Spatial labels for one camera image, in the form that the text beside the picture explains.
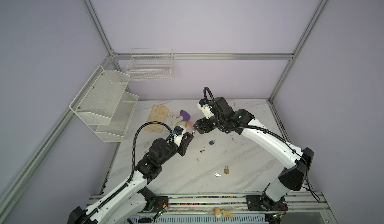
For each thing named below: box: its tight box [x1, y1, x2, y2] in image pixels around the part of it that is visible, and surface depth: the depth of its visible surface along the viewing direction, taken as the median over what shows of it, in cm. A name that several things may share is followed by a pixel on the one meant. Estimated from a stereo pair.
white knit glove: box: [167, 112, 184, 127], surface depth 109 cm
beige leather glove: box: [144, 104, 169, 133], surface depth 113 cm
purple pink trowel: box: [180, 110, 195, 130], surface depth 113 cm
